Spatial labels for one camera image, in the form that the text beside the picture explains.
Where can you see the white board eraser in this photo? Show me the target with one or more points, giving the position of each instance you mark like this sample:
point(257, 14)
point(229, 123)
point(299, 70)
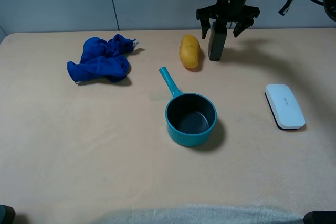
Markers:
point(284, 107)

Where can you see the teal saucepan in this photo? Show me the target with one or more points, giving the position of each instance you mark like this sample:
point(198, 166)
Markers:
point(190, 117)

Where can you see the black robot base left corner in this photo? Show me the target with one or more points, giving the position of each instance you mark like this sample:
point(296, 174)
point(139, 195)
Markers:
point(7, 214)

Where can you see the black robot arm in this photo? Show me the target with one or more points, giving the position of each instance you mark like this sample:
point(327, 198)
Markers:
point(226, 11)

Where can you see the blue crumpled cloth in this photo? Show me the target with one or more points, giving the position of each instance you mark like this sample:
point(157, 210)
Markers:
point(103, 59)

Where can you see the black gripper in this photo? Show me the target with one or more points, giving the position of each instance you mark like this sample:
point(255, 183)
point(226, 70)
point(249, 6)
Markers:
point(228, 11)

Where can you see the black rectangular bottle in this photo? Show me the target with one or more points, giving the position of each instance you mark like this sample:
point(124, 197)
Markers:
point(217, 40)

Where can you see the black robot base right corner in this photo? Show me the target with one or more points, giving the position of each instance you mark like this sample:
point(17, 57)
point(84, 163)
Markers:
point(320, 217)

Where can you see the yellow potato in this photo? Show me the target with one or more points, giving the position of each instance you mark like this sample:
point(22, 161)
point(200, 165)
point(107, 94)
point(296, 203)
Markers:
point(189, 51)

